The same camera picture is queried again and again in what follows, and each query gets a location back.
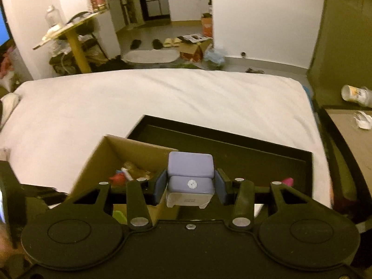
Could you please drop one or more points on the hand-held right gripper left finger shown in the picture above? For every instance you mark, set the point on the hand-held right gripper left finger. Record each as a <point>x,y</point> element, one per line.
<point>159,187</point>

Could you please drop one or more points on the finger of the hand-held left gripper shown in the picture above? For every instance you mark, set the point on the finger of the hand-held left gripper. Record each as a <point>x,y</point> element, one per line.
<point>43,191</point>

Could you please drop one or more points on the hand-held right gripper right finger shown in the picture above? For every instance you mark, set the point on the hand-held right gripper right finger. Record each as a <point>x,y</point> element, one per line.
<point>221,189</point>

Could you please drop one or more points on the white plastic toy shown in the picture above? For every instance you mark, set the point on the white plastic toy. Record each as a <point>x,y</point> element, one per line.
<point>128,173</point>

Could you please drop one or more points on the black tray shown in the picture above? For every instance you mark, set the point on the black tray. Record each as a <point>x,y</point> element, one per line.
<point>247,157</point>

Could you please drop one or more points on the red toy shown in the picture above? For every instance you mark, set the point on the red toy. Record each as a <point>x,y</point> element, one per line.
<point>117,178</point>

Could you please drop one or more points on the green block toy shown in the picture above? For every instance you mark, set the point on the green block toy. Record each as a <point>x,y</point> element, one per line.
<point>119,216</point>

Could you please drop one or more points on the brown cardboard box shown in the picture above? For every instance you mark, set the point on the brown cardboard box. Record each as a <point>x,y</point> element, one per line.
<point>96,162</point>

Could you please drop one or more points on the pink toy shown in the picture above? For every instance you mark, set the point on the pink toy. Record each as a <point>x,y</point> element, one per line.
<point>287,181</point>

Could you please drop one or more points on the white bed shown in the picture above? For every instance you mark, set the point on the white bed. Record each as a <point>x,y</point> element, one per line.
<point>174,98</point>

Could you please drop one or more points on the white floor rug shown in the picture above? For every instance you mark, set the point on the white floor rug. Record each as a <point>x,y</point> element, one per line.
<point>151,55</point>

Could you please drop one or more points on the blue plastic bag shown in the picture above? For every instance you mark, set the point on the blue plastic bag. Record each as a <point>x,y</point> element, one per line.
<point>215,56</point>

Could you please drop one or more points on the brown nightstand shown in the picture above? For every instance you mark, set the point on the brown nightstand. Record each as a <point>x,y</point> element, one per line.
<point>348,151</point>

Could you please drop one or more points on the black slipper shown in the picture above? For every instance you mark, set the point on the black slipper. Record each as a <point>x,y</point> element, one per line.
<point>135,44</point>
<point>157,44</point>

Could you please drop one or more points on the open cardboard carton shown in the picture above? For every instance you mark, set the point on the open cardboard carton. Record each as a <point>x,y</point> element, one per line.
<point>193,48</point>

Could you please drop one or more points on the yellow slipper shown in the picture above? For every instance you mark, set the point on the yellow slipper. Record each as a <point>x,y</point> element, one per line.
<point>176,41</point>
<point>167,42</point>

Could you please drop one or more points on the crumpled white tissue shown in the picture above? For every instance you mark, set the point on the crumpled white tissue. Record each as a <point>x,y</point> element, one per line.
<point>363,120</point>

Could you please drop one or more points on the round table with yellow leg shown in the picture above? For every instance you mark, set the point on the round table with yellow leg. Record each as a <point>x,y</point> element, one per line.
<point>74,35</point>

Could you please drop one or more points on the orange box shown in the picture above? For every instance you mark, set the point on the orange box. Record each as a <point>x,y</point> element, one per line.
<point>207,26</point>

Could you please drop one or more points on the white paper cup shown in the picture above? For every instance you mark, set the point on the white paper cup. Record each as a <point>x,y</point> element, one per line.
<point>356,93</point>

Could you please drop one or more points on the monitor screen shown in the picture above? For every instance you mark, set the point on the monitor screen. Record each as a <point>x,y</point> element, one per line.
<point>3,26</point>

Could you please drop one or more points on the clear plastic bottle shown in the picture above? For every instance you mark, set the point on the clear plastic bottle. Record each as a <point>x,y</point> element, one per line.
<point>52,16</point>

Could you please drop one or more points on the white cabinet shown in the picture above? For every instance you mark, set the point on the white cabinet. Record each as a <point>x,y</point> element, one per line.
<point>189,0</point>

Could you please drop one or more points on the olive wardrobe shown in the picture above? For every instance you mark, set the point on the olive wardrobe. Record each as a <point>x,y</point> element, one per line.
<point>340,35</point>

